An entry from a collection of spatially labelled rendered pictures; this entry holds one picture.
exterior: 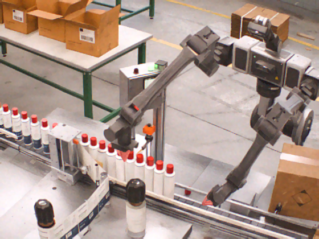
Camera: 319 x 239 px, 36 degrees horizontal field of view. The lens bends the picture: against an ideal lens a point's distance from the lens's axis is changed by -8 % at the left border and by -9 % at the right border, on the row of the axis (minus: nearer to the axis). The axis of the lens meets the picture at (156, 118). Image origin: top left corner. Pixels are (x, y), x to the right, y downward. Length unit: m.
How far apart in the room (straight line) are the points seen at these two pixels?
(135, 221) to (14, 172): 0.85
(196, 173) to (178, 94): 2.39
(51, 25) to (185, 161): 2.01
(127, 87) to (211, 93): 2.92
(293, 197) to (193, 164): 0.66
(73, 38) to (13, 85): 1.46
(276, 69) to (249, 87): 2.88
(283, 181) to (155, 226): 0.63
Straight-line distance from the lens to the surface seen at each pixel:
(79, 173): 2.63
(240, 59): 2.56
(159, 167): 2.42
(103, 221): 2.41
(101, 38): 4.00
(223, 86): 5.31
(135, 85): 2.30
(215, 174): 2.78
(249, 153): 2.10
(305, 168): 2.44
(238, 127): 4.70
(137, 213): 2.22
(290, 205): 2.51
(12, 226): 2.43
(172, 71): 2.09
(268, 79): 2.52
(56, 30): 4.37
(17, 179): 2.77
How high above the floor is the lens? 2.55
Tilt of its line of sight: 33 degrees down
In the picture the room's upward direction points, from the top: 2 degrees clockwise
